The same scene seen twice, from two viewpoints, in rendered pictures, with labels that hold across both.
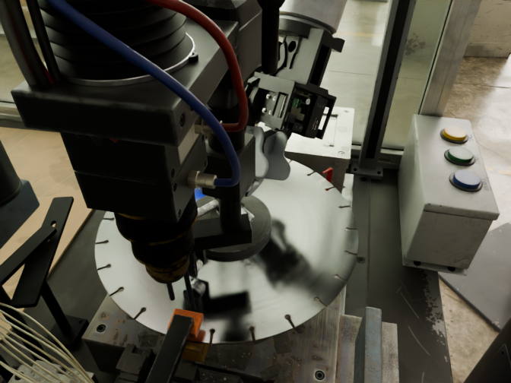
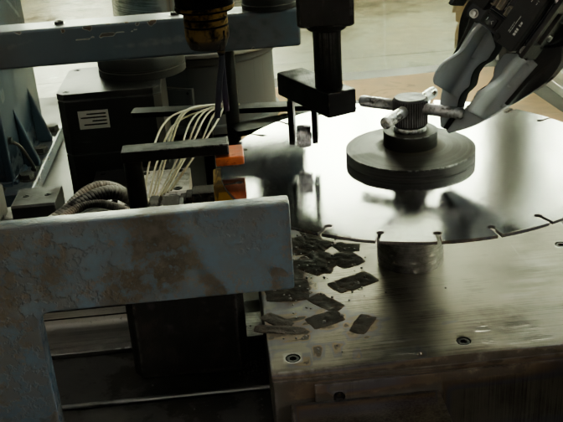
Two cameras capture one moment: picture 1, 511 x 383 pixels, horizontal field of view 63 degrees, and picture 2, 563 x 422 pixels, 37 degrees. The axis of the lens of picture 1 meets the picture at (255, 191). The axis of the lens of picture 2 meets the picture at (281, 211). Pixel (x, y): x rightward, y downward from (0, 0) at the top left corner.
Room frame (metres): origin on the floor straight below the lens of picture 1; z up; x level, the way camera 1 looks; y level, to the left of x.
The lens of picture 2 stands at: (0.08, -0.59, 1.22)
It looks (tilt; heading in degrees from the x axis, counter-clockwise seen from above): 24 degrees down; 74
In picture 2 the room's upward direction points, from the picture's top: 4 degrees counter-clockwise
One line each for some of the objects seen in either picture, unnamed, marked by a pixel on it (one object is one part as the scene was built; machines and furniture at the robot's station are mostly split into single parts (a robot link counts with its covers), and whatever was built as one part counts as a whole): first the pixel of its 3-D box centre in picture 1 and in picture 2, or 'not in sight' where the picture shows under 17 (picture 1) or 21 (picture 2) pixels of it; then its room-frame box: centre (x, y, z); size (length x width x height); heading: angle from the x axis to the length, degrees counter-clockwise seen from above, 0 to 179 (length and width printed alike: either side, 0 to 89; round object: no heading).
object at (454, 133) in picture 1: (453, 136); not in sight; (0.66, -0.38, 0.90); 0.04 x 0.04 x 0.02
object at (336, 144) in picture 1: (302, 158); not in sight; (0.69, -0.10, 0.82); 0.18 x 0.18 x 0.15; 77
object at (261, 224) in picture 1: (227, 216); (410, 142); (0.38, 0.03, 0.96); 0.11 x 0.11 x 0.03
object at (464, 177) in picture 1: (465, 182); not in sight; (0.53, -0.34, 0.90); 0.04 x 0.04 x 0.02
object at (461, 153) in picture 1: (459, 157); not in sight; (0.59, -0.36, 0.90); 0.04 x 0.04 x 0.02
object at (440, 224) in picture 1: (438, 188); not in sight; (0.60, -0.35, 0.82); 0.28 x 0.11 x 0.15; 167
